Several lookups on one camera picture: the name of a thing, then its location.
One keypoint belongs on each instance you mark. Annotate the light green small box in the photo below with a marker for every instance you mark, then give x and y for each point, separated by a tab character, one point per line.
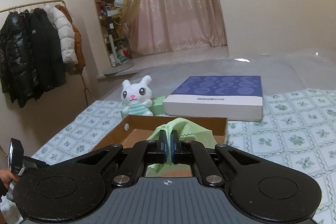
157	106

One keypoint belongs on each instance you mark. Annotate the covered standing fan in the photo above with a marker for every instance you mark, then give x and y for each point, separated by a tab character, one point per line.
123	13

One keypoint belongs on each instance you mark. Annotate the green microfiber cloth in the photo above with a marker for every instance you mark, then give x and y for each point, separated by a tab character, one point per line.
186	130

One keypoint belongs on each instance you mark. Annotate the shiny black puffer jacket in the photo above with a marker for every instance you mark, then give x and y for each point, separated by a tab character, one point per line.
16	70

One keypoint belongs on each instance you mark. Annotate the white puffer jacket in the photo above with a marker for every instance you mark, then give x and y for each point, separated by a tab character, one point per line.
65	32

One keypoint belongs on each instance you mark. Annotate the green patterned bed sheet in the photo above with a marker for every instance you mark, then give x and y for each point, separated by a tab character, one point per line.
297	130

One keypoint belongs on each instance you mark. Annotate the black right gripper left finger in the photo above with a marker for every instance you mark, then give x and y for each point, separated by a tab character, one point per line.
162	147

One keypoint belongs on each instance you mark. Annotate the matte black jacket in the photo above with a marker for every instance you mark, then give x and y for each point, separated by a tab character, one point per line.
47	57

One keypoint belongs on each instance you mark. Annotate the wooden bookshelf with books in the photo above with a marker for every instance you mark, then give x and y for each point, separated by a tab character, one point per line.
103	3

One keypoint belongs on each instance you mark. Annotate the brown cardboard box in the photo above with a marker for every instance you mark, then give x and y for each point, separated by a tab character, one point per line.
123	156

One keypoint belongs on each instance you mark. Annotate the person's left hand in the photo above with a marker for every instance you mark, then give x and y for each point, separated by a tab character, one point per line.
6	178

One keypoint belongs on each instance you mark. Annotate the white bunny plush toy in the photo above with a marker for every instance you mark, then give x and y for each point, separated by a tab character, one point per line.
136	97

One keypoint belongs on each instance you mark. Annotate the blue and white flat box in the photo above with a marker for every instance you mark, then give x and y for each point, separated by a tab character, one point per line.
237	98

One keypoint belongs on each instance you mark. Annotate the brown jacket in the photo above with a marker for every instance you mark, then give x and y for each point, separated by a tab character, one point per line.
79	67

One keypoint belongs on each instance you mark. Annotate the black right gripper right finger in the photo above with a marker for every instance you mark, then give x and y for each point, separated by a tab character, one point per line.
175	147

